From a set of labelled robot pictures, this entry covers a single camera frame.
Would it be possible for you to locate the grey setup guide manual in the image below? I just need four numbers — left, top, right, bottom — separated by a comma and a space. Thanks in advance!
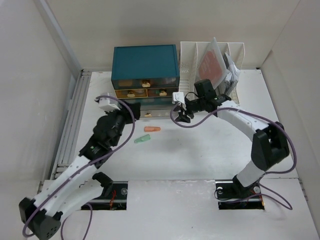
217, 53, 241, 104

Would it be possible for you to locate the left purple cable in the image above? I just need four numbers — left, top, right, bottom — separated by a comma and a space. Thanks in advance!
22, 96, 137, 240

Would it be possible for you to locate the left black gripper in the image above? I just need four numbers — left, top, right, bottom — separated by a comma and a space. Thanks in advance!
104, 101, 139, 147

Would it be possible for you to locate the orange highlighter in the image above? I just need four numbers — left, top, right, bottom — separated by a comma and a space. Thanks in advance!
143, 126, 161, 133

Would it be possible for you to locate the red booklet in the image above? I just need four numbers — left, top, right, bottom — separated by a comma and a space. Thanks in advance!
195, 37, 229, 90

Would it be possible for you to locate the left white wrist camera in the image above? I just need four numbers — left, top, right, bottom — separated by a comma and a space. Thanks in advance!
94, 96, 120, 113

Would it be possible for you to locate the teal desktop drawer cabinet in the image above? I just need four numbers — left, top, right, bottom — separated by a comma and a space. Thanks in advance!
111, 44, 180, 118

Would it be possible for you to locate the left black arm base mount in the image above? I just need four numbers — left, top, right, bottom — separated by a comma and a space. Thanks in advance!
88, 172, 129, 211

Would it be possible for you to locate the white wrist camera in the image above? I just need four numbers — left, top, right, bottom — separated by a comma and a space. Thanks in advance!
172, 91, 185, 105
94, 96, 120, 113

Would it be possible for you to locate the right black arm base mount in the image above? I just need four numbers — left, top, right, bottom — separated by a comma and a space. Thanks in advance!
214, 180, 265, 210

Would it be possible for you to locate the white file organizer rack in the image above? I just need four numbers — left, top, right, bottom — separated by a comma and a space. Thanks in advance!
179, 41, 245, 100

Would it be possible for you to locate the pale green highlighter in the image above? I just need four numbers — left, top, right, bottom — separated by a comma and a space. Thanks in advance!
134, 134, 151, 144

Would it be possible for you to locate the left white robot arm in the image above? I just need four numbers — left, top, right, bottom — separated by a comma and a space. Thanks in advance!
18, 100, 141, 240

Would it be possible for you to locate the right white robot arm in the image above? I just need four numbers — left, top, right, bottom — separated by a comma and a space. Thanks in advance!
171, 79, 290, 201

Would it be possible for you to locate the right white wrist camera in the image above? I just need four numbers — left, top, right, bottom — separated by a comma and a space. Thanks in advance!
172, 91, 185, 105

